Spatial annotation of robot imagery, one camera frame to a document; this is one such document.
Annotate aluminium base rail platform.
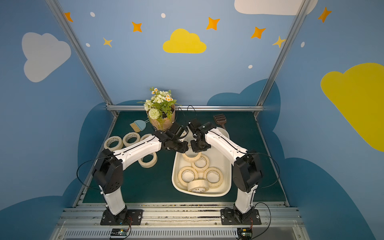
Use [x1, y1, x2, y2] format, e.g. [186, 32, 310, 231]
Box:
[50, 202, 310, 240]

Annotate right aluminium frame post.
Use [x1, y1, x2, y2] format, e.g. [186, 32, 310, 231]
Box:
[253, 0, 312, 120]

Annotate cream tape roll front upright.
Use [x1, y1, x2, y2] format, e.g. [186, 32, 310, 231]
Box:
[187, 179, 209, 193]

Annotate light blue hand brush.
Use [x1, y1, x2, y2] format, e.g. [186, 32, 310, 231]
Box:
[130, 120, 149, 133]

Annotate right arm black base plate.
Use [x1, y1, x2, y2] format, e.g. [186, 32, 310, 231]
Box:
[220, 208, 262, 225]

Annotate small circuit board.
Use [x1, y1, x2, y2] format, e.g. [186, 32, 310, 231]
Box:
[237, 228, 253, 240]
[110, 228, 130, 238]

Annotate aluminium frame post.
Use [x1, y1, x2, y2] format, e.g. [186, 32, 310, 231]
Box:
[46, 0, 113, 107]
[253, 0, 312, 120]

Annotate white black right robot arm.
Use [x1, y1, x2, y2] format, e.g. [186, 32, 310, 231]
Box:
[188, 119, 263, 223]

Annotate right small circuit board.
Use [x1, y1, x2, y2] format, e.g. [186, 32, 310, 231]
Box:
[237, 228, 253, 240]

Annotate horizontal aluminium frame rail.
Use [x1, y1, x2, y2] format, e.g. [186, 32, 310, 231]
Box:
[107, 105, 264, 112]

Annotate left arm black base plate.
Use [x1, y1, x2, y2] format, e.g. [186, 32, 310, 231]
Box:
[100, 209, 144, 226]

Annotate left aluminium frame post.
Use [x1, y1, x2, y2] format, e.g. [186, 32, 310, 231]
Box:
[46, 0, 113, 107]

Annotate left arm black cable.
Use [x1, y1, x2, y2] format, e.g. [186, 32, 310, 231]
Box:
[76, 106, 190, 240]

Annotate cream plastic storage box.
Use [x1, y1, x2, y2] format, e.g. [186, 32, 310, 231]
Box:
[172, 132, 232, 197]

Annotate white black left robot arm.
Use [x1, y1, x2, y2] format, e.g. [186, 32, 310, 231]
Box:
[93, 122, 188, 225]

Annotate white green artificial flowers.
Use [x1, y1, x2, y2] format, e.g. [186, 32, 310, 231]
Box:
[138, 88, 180, 113]

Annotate left small circuit board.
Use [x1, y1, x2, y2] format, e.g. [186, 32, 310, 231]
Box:
[110, 228, 130, 238]

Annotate cream tape roll centre small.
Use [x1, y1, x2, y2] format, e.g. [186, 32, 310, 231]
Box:
[192, 154, 210, 173]

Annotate beige ribbed flower pot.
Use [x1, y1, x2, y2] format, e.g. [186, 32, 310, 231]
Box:
[147, 105, 176, 131]

